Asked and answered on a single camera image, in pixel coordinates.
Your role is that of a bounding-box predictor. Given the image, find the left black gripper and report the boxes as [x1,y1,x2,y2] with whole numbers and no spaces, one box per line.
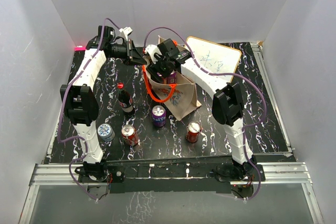
[109,39,148,67]

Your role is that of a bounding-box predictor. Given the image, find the beige canvas tote bag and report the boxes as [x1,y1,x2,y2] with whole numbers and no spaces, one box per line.
[142,37,201,121]

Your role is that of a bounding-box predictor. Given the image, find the pink tape strip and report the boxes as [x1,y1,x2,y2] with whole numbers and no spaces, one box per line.
[74,46,86,51]

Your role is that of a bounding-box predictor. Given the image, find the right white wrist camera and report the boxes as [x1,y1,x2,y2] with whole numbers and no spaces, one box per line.
[144,44,162,64]

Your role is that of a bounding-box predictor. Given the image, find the red can front left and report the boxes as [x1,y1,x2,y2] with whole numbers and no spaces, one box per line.
[121,125,139,146]

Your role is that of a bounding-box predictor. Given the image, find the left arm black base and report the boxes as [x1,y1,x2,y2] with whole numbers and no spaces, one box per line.
[75,161,124,184]

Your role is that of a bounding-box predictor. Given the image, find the red can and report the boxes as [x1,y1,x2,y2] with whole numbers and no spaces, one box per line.
[185,121,202,143]
[121,125,139,146]

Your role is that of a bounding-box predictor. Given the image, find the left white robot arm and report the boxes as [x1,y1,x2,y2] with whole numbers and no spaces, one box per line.
[60,26,145,182]

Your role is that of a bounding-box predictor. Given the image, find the small whiteboard wooden frame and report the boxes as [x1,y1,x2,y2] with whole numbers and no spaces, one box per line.
[181,36,242,84]

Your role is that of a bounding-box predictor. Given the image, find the purple can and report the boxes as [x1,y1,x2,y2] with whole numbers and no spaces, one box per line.
[165,71,177,84]
[152,105,166,127]

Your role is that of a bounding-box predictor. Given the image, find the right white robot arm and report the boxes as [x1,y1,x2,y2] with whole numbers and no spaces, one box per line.
[143,39,256,180]

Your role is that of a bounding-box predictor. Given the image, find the blue white tin can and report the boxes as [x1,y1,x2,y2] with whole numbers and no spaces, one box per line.
[97,123,115,142]

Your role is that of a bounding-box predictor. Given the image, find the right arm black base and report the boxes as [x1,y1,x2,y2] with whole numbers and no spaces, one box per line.
[211,163,266,186]

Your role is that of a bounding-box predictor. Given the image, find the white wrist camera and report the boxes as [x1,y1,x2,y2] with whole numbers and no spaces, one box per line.
[144,44,162,64]
[119,27,133,41]

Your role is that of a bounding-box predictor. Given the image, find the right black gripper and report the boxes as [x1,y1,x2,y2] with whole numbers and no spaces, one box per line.
[146,52,172,84]

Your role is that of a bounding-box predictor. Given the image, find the aluminium frame rail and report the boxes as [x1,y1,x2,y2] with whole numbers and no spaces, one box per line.
[20,156,323,223]

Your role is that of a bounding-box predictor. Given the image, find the red can front centre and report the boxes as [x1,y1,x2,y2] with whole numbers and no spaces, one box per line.
[185,121,202,143]

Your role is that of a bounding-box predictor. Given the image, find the cola glass bottle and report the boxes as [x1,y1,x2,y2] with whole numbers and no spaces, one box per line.
[117,82,135,116]

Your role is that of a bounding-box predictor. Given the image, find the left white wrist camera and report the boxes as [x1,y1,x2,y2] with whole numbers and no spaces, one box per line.
[119,27,133,41]

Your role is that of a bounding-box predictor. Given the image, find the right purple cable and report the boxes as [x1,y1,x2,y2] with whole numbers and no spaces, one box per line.
[143,26,268,201]

